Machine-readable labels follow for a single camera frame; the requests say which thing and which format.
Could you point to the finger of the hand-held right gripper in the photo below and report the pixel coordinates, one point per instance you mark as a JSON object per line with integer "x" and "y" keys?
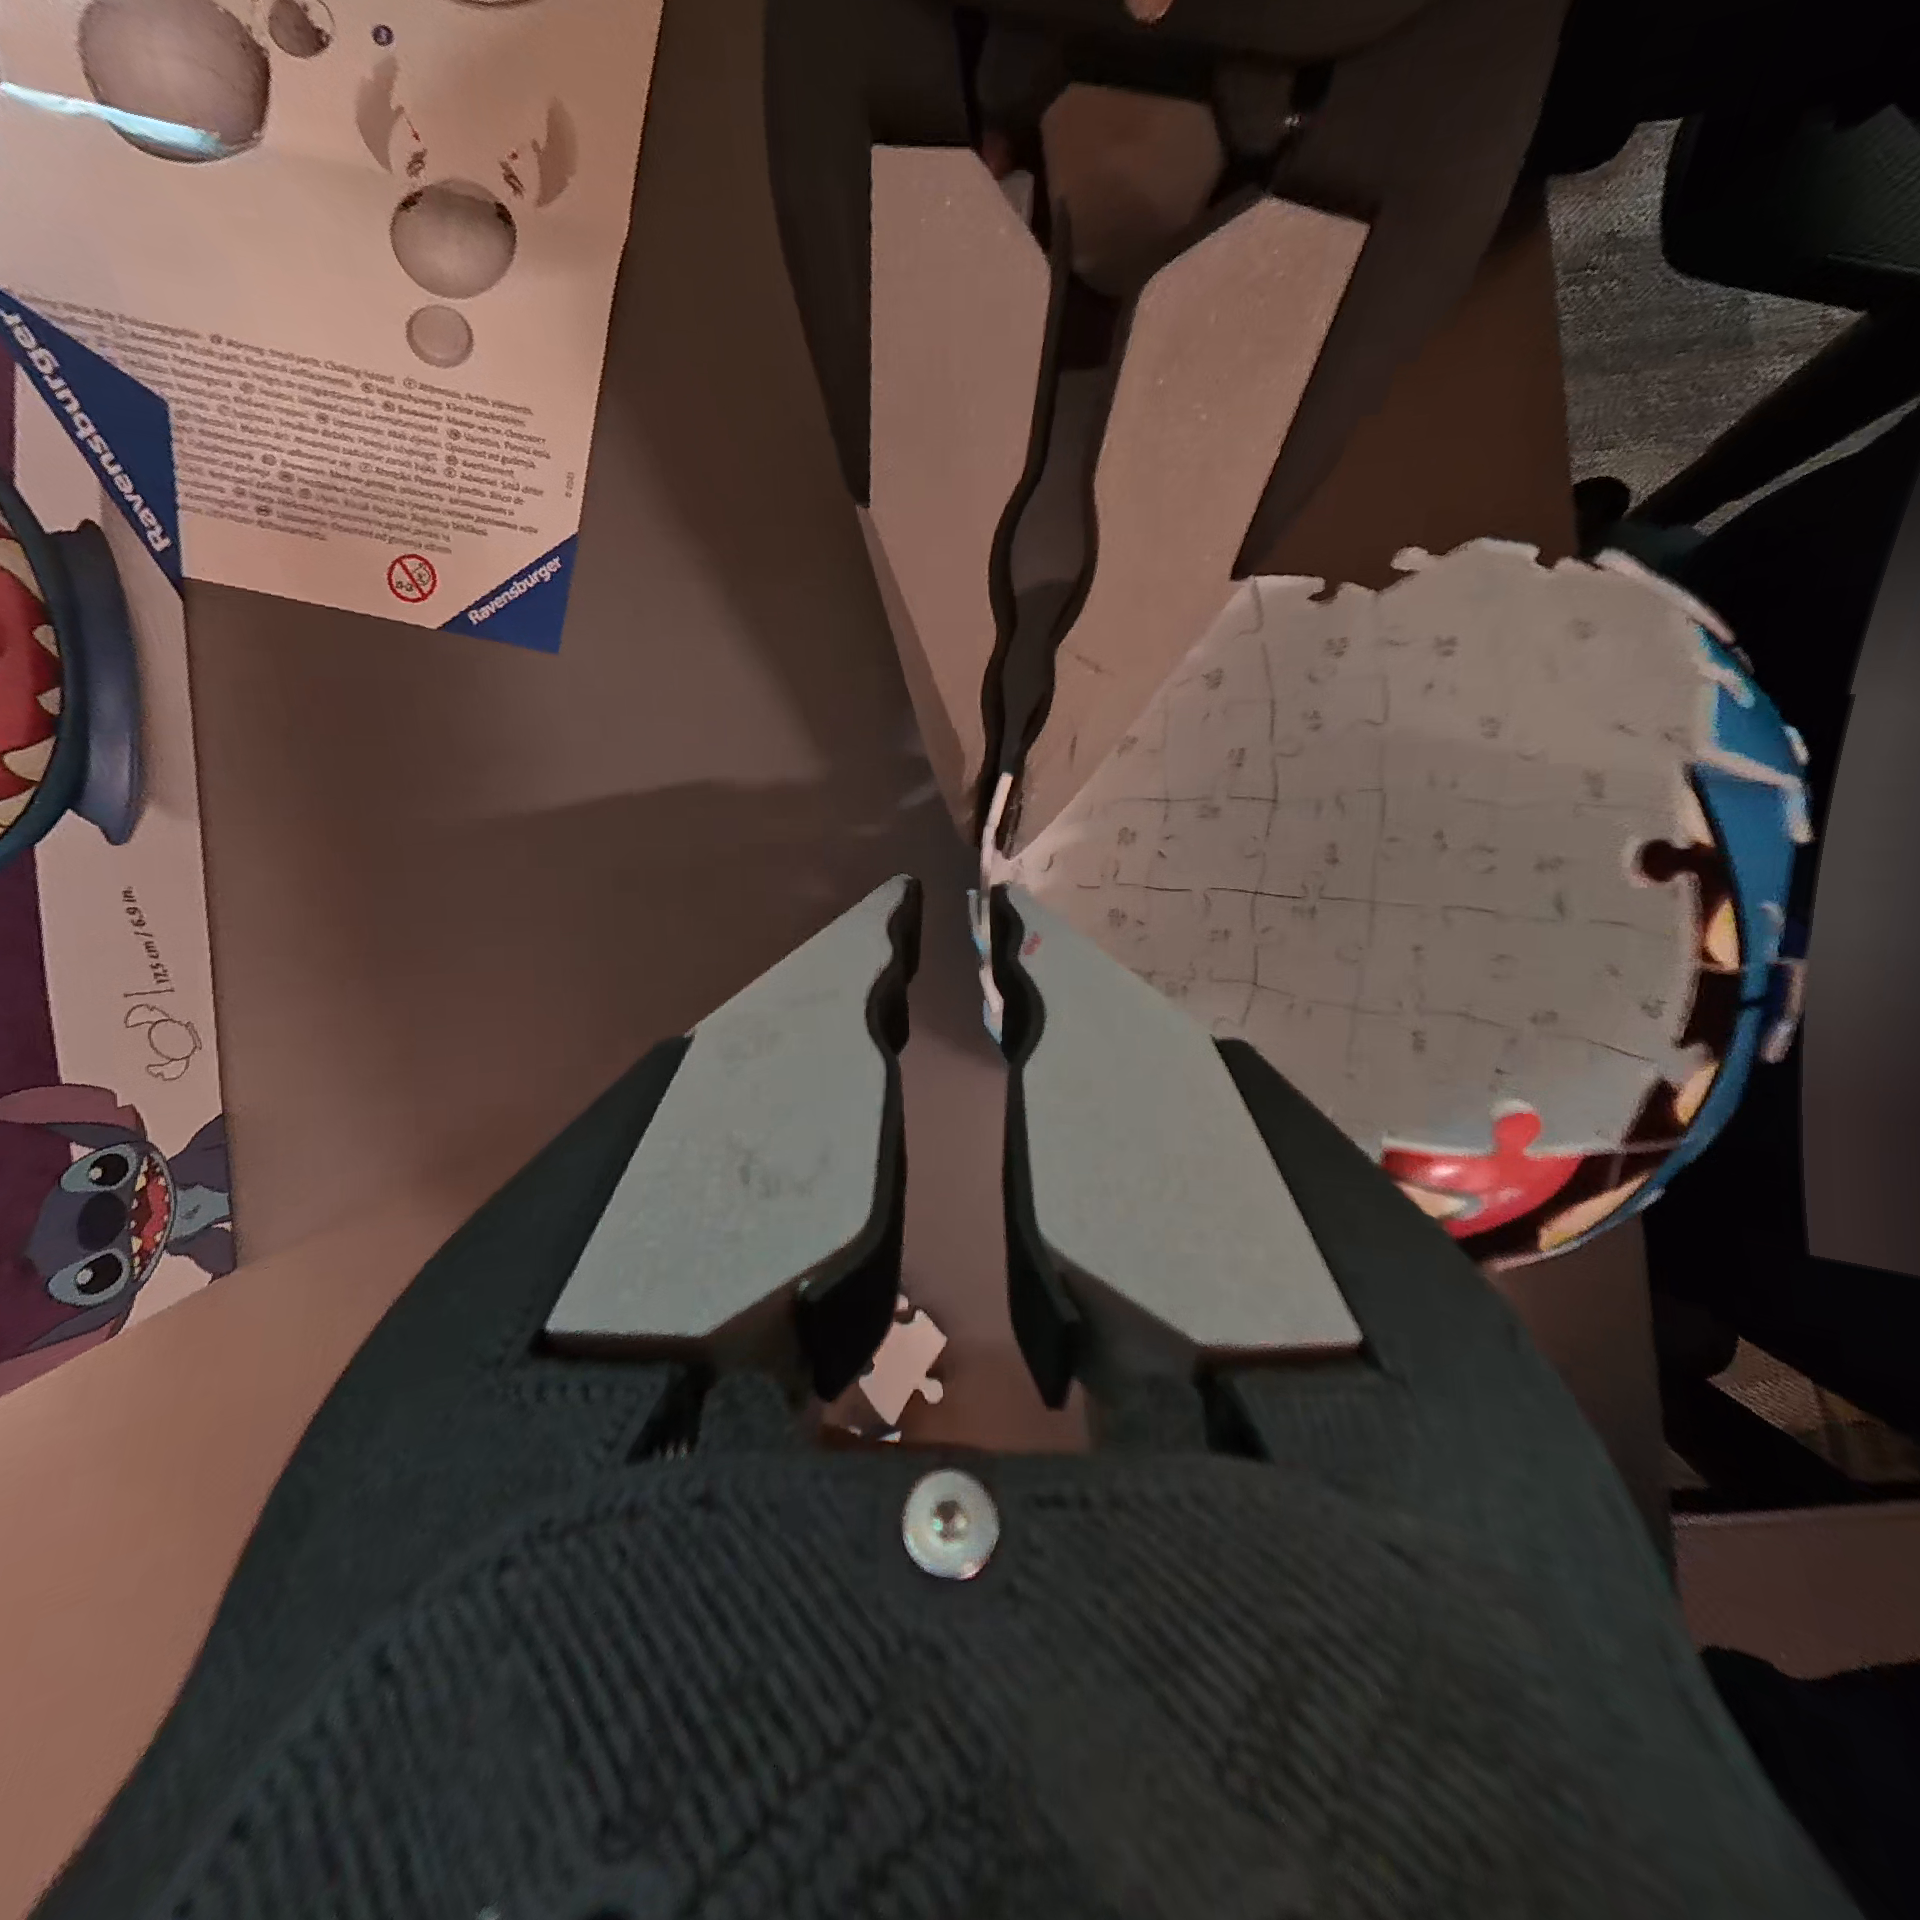
{"x": 1214, "y": 405}
{"x": 939, "y": 375}

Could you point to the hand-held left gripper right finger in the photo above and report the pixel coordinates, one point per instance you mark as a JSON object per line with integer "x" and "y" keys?
{"x": 1185, "y": 1185}

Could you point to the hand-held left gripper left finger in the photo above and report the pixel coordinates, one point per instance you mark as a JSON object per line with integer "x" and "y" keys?
{"x": 751, "y": 1171}

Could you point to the blue cartoon puzzle ball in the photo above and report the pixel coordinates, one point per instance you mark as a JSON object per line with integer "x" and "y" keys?
{"x": 1424, "y": 871}

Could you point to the curved white puzzle piece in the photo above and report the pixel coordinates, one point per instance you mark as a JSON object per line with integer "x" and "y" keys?
{"x": 999, "y": 811}

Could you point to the pile of white puzzle pieces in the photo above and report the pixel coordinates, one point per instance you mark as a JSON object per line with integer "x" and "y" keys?
{"x": 909, "y": 1365}

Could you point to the colourful cartoon puzzle box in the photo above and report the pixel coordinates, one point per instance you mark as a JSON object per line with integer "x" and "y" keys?
{"x": 91, "y": 974}

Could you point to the white instruction sheet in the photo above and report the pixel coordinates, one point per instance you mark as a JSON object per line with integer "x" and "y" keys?
{"x": 301, "y": 301}

